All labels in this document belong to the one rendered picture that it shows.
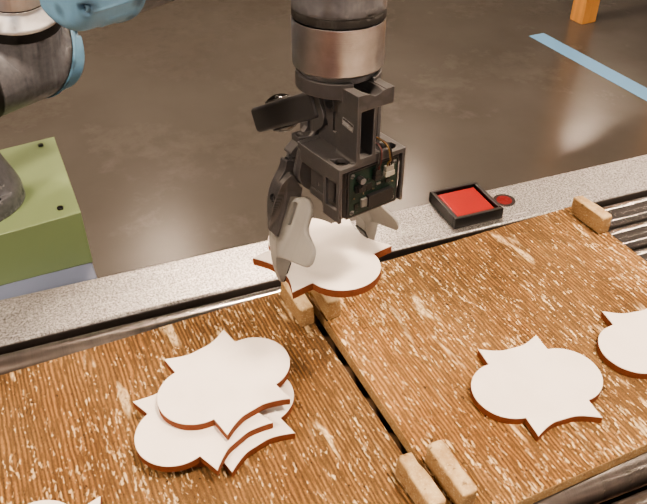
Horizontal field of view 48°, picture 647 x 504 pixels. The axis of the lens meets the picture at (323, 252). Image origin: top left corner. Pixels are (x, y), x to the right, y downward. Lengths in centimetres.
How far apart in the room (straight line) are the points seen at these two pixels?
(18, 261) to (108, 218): 170
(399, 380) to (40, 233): 52
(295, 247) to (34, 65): 50
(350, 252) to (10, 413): 37
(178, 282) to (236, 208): 177
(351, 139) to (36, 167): 66
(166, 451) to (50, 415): 14
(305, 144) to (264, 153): 239
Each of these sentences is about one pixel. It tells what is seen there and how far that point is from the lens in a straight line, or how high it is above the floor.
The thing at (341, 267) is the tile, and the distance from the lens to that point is 71.
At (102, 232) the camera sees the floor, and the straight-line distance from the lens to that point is 266.
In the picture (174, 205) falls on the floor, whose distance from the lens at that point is 274.
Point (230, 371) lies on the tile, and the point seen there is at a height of 96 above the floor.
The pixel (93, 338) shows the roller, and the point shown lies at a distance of 87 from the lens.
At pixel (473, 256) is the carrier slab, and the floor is 94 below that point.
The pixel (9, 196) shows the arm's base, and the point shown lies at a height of 97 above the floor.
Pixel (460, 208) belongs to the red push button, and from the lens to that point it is 104.
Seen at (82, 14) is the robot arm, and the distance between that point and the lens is 54.
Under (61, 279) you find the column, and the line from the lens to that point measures 105.
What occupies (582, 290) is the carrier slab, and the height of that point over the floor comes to 94.
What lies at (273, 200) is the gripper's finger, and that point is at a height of 114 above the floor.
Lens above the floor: 150
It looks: 38 degrees down
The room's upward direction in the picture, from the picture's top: straight up
